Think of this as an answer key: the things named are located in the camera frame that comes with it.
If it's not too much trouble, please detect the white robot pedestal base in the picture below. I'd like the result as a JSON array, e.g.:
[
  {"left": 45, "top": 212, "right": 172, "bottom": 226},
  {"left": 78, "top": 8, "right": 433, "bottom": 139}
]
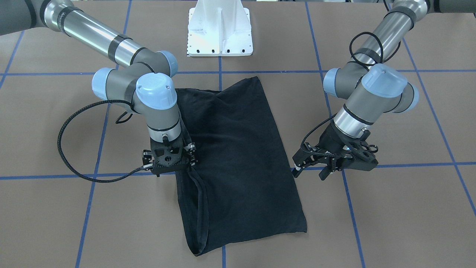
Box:
[{"left": 187, "top": 0, "right": 253, "bottom": 57}]

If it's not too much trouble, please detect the braided black cable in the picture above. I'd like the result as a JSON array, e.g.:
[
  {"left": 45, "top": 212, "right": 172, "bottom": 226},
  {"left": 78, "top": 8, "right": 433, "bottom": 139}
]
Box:
[{"left": 57, "top": 100, "right": 155, "bottom": 183}]

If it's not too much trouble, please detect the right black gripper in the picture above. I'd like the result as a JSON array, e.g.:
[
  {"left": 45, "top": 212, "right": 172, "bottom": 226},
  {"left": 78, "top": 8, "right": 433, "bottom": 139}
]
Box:
[{"left": 142, "top": 134, "right": 197, "bottom": 176}]

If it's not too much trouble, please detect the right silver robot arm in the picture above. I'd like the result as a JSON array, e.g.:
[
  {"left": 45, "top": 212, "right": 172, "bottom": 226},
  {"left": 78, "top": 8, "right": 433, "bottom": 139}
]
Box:
[{"left": 1, "top": 0, "right": 197, "bottom": 182}]

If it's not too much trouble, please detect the black graphic t-shirt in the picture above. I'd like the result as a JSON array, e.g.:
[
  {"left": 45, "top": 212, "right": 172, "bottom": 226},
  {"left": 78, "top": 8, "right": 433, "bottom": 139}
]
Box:
[{"left": 176, "top": 77, "right": 308, "bottom": 256}]

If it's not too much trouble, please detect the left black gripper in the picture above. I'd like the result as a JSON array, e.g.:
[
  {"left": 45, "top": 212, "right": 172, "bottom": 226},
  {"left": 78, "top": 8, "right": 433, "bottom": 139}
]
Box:
[{"left": 291, "top": 122, "right": 379, "bottom": 181}]

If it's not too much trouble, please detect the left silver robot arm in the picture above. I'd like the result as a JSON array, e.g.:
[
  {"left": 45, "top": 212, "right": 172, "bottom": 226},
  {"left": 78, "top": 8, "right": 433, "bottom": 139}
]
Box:
[{"left": 292, "top": 0, "right": 475, "bottom": 180}]

